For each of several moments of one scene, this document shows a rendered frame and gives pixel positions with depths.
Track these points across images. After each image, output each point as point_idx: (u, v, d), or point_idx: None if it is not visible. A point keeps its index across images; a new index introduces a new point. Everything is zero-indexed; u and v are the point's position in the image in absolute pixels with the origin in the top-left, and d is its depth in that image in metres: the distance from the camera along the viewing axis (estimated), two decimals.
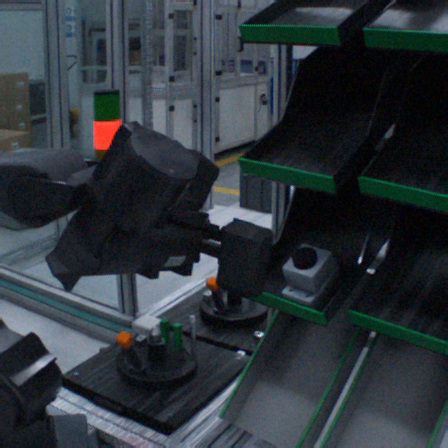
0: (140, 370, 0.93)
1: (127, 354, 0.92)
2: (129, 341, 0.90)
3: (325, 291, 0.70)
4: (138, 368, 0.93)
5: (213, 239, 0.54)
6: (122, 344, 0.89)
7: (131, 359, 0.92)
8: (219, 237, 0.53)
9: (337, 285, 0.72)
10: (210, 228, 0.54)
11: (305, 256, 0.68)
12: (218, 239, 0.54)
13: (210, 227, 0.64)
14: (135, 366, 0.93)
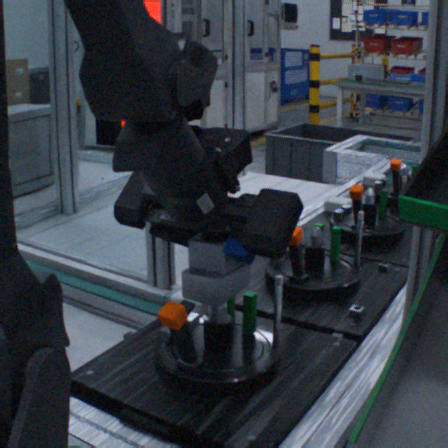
0: (196, 365, 0.58)
1: (176, 340, 0.57)
2: (181, 317, 0.55)
3: (233, 280, 0.60)
4: (192, 362, 0.58)
5: (228, 205, 0.56)
6: (169, 323, 0.54)
7: (182, 348, 0.57)
8: (236, 202, 0.55)
9: (245, 284, 0.62)
10: (227, 196, 0.56)
11: None
12: (235, 204, 0.55)
13: None
14: (187, 359, 0.58)
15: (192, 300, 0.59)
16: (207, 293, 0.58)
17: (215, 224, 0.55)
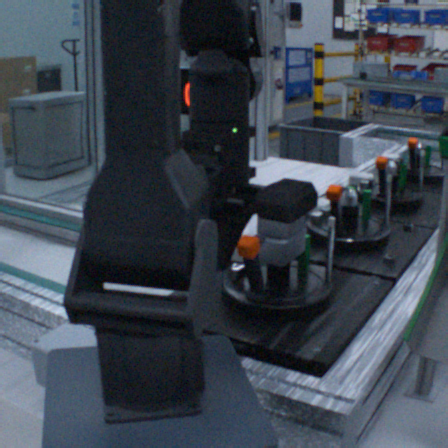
0: (264, 294, 0.69)
1: (249, 270, 0.67)
2: (256, 247, 0.65)
3: (294, 244, 0.71)
4: (260, 292, 0.69)
5: None
6: (246, 253, 0.65)
7: (253, 277, 0.68)
8: None
9: (302, 249, 0.74)
10: None
11: None
12: None
13: (219, 256, 0.61)
14: (256, 289, 0.69)
15: (260, 262, 0.71)
16: (274, 255, 0.70)
17: None
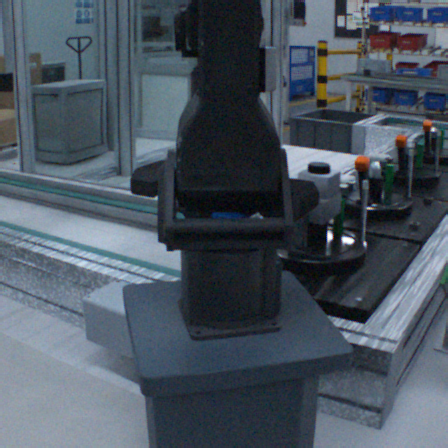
0: (306, 250, 0.73)
1: (298, 219, 0.73)
2: None
3: (332, 205, 0.76)
4: (303, 246, 0.73)
5: None
6: None
7: (300, 228, 0.73)
8: None
9: (338, 210, 0.78)
10: None
11: (321, 164, 0.75)
12: None
13: None
14: (300, 242, 0.73)
15: None
16: (314, 214, 0.74)
17: None
